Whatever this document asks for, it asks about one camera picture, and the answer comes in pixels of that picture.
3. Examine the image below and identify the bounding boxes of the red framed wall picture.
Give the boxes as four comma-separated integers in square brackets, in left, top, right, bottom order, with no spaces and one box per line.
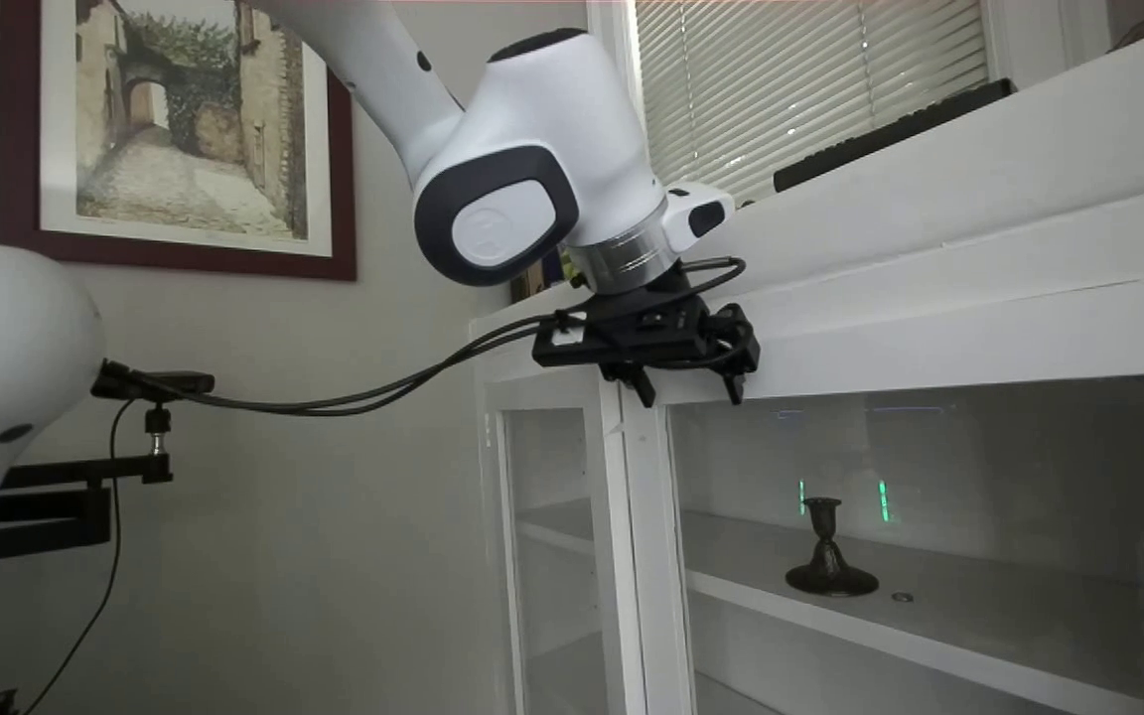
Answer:
[0,0,362,285]

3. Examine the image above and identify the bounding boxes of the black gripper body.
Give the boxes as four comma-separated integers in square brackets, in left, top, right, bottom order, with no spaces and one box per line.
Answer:
[586,269,761,379]

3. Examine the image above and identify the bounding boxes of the black external camera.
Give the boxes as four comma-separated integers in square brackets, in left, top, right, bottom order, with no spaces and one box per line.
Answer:
[87,356,218,409]

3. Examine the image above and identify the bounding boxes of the white glass cabinet door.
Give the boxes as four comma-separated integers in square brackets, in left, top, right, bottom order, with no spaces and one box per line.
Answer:
[616,269,1144,715]
[477,353,632,715]

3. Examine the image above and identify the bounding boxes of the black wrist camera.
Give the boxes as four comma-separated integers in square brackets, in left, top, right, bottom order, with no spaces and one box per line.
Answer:
[526,312,619,371]

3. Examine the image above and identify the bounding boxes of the white window blinds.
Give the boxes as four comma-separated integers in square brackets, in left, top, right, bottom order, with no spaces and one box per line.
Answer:
[632,0,994,202]

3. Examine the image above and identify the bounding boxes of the black candle holder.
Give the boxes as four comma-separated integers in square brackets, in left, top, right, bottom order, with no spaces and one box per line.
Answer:
[781,492,881,600]

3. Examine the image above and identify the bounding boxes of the white built-in cabinet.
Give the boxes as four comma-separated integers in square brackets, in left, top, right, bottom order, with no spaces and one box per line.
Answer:
[465,13,1144,715]

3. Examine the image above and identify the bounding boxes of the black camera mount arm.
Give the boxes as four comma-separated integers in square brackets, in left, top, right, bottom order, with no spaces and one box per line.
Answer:
[0,399,179,566]

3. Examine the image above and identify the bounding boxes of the thin black camera cable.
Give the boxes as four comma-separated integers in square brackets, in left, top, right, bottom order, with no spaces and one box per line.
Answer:
[18,399,132,715]

